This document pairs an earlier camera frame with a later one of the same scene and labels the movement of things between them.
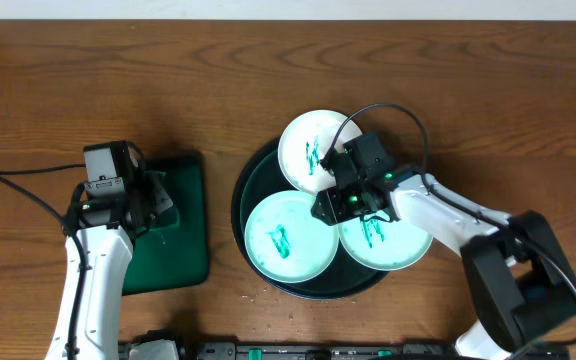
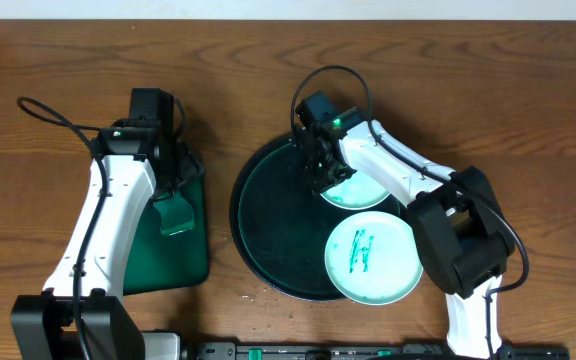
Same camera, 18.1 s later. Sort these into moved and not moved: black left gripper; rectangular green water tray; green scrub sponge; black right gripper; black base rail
Moved: black right gripper; black left gripper; green scrub sponge
Not moved: rectangular green water tray; black base rail
